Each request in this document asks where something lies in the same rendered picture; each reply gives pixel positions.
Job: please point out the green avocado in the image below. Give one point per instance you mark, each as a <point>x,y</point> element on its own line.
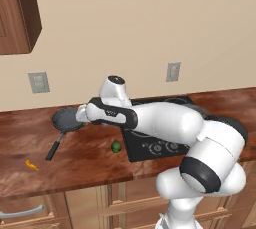
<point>116,146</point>

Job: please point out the grey wall socket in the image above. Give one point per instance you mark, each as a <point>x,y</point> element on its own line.
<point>39,82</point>

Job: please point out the grey wall switch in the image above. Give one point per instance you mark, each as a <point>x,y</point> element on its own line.
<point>173,71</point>

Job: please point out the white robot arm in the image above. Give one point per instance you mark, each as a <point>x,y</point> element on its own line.
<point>166,123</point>

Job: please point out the orange shrimp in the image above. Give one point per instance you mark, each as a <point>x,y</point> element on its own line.
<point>31,165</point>

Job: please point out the dark grey frying pan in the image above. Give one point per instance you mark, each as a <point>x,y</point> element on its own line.
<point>66,119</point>
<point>201,109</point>

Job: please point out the wooden drawer front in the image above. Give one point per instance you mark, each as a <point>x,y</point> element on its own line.
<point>140,193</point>
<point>23,203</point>

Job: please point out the black hob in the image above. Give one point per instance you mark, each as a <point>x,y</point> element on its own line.
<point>140,148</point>

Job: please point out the brown wooden wall cupboard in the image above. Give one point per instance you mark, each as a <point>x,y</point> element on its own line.
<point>15,13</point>

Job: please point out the hob knob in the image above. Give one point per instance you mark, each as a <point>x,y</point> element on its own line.
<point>156,147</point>
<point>172,145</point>

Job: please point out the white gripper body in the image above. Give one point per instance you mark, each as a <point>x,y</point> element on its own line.
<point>81,113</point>

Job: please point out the wooden cupboard door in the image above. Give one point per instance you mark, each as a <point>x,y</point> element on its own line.
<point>85,208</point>

